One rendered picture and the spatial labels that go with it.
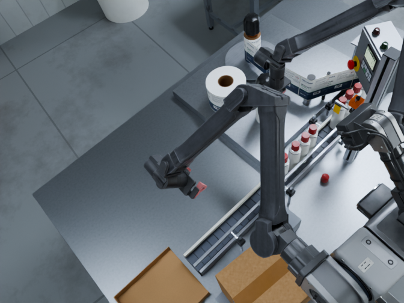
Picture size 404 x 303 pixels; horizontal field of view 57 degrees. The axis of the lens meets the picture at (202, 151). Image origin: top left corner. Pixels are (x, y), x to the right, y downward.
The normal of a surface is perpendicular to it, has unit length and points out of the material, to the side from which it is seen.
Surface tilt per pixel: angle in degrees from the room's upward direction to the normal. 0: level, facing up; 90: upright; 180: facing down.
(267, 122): 55
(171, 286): 0
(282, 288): 0
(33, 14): 90
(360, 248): 0
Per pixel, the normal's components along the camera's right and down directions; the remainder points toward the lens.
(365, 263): -0.13, -0.51
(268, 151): -0.65, 0.13
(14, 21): 0.61, 0.63
